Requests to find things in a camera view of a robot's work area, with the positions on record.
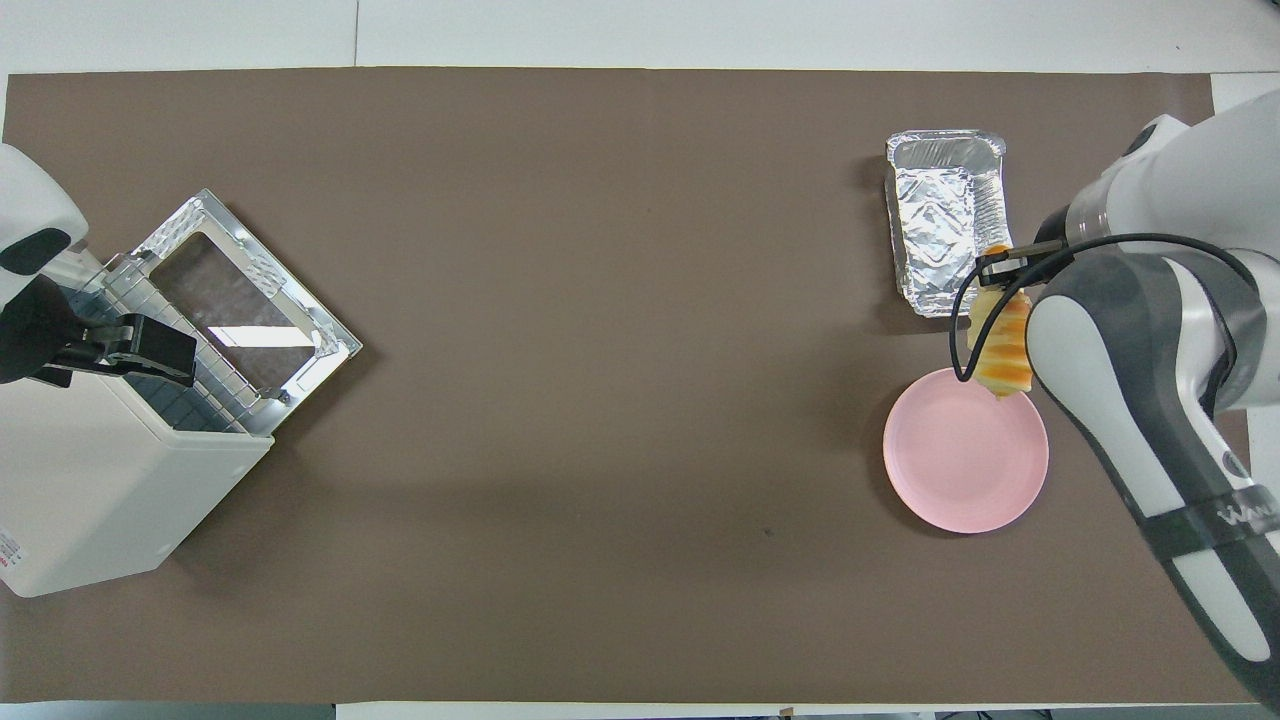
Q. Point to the cream toaster oven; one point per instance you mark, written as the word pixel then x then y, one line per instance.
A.
pixel 90 490

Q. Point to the glass oven door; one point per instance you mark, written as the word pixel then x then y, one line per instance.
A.
pixel 310 320

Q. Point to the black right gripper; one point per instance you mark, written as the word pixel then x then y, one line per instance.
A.
pixel 1055 225

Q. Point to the pink round plate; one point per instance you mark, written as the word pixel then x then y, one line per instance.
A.
pixel 965 460

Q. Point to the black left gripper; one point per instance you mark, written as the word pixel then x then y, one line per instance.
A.
pixel 35 330

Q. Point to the brown table mat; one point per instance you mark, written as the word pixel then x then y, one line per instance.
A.
pixel 600 350

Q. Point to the metal oven rack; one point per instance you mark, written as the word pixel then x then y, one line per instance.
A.
pixel 215 385

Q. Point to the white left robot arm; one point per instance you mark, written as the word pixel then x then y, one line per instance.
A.
pixel 30 210

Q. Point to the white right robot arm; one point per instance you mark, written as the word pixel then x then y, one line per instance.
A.
pixel 1150 400

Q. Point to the golden ridged bread loaf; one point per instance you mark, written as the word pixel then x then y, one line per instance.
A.
pixel 1003 345

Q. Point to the aluminium foil baking tray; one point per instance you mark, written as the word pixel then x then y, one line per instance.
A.
pixel 935 225

